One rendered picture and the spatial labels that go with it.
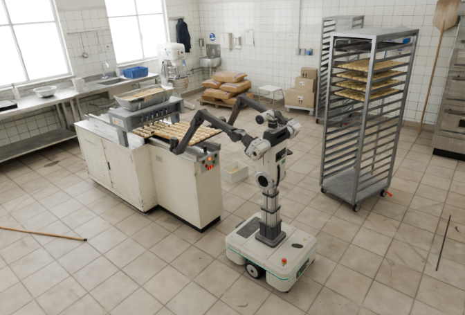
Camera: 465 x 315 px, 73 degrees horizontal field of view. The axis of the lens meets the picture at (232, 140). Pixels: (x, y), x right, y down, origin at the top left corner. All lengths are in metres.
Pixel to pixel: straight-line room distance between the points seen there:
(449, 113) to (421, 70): 1.27
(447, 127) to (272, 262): 3.30
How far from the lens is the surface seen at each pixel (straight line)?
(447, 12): 5.82
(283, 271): 2.60
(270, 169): 2.32
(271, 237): 2.73
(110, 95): 6.03
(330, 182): 3.86
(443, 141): 5.18
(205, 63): 7.73
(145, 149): 3.33
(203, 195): 3.06
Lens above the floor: 2.13
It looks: 24 degrees down
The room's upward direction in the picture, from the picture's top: 3 degrees counter-clockwise
